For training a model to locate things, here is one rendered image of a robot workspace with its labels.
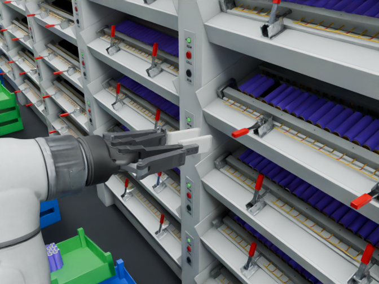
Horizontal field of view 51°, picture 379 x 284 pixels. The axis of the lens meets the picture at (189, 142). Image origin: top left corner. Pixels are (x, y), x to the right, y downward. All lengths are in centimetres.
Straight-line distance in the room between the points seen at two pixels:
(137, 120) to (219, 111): 47
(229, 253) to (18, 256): 66
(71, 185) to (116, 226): 117
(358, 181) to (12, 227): 52
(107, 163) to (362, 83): 39
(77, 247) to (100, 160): 109
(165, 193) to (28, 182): 80
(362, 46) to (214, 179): 51
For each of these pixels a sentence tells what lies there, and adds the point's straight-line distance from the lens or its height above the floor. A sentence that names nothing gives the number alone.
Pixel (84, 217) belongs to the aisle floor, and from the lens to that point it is 181.
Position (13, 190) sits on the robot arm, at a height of 82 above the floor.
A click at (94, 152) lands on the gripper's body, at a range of 59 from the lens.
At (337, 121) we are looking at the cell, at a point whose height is 79.
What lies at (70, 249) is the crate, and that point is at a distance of 166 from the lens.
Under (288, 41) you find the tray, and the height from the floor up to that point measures 93.
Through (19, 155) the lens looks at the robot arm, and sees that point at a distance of 55.
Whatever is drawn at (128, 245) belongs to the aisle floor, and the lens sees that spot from 164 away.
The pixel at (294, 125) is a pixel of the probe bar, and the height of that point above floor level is 77.
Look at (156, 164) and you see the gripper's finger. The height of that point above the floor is 79.
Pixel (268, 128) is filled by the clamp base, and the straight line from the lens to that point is 82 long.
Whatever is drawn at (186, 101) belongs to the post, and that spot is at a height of 73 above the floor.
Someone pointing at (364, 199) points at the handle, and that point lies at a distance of 64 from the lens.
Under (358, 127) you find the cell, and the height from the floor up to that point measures 79.
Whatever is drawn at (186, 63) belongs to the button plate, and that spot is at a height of 83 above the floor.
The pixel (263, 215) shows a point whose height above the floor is 54.
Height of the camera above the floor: 111
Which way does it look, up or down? 28 degrees down
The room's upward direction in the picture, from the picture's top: straight up
